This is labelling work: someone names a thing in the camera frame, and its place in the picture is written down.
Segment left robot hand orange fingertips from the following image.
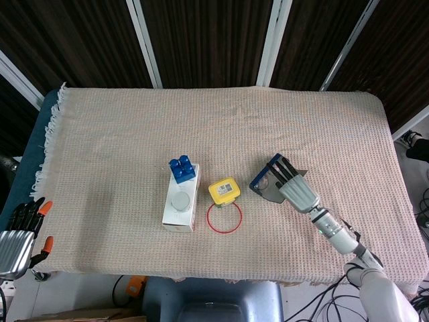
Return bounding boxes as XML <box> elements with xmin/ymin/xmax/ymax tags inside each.
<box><xmin>0</xmin><ymin>197</ymin><xmax>54</xmax><ymax>279</ymax></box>

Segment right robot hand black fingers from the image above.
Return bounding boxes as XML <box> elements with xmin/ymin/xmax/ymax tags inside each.
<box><xmin>269</xmin><ymin>157</ymin><xmax>320</xmax><ymax>213</ymax></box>

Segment blue and grey case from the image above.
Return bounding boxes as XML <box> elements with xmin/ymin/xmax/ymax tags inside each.
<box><xmin>249</xmin><ymin>153</ymin><xmax>311</xmax><ymax>205</ymax></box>

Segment thin-framed eyeglasses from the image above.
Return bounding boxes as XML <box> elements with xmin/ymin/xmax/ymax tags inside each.
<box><xmin>255</xmin><ymin>168</ymin><xmax>274</xmax><ymax>191</ymax></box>

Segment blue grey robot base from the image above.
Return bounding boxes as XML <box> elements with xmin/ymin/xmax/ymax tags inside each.
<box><xmin>142</xmin><ymin>276</ymin><xmax>285</xmax><ymax>322</ymax></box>

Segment small yellow box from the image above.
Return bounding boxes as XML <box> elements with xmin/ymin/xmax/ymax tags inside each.
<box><xmin>207</xmin><ymin>176</ymin><xmax>243</xmax><ymax>209</ymax></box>

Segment brown cardboard box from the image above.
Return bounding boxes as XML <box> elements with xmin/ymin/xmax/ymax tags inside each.
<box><xmin>19</xmin><ymin>307</ymin><xmax>148</xmax><ymax>322</ymax></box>

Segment white cardboard box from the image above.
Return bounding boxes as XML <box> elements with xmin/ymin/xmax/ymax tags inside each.
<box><xmin>162</xmin><ymin>162</ymin><xmax>201</xmax><ymax>233</ymax></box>

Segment beige woven fringed cloth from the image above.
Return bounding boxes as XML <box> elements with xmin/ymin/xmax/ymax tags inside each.
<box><xmin>29</xmin><ymin>82</ymin><xmax>422</xmax><ymax>294</ymax></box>

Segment blue building block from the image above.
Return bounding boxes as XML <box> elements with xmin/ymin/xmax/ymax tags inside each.
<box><xmin>168</xmin><ymin>154</ymin><xmax>197</xmax><ymax>184</ymax></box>

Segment orange device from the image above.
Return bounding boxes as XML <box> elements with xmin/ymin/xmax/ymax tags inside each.
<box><xmin>126</xmin><ymin>275</ymin><xmax>148</xmax><ymax>298</ymax></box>

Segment black shoe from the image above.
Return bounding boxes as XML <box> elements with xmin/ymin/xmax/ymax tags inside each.
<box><xmin>401</xmin><ymin>129</ymin><xmax>429</xmax><ymax>162</ymax></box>

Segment red ring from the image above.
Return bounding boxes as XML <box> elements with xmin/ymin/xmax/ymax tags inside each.
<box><xmin>206</xmin><ymin>199</ymin><xmax>243</xmax><ymax>234</ymax></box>

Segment black cable loop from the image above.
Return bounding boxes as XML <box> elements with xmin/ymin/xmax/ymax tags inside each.
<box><xmin>111</xmin><ymin>274</ymin><xmax>135</xmax><ymax>308</ymax></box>

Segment black floor cables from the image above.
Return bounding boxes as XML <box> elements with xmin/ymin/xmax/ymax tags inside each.
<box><xmin>284</xmin><ymin>274</ymin><xmax>369</xmax><ymax>322</ymax></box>

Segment black side cables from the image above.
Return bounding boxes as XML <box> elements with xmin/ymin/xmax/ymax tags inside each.
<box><xmin>414</xmin><ymin>187</ymin><xmax>429</xmax><ymax>242</ymax></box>

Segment white frame post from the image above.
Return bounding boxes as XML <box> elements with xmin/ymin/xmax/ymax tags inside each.
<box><xmin>0</xmin><ymin>50</ymin><xmax>45</xmax><ymax>111</ymax></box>
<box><xmin>319</xmin><ymin>0</ymin><xmax>381</xmax><ymax>92</ymax></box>
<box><xmin>391</xmin><ymin>105</ymin><xmax>429</xmax><ymax>142</ymax></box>
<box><xmin>125</xmin><ymin>0</ymin><xmax>164</xmax><ymax>89</ymax></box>
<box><xmin>255</xmin><ymin>0</ymin><xmax>293</xmax><ymax>88</ymax></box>

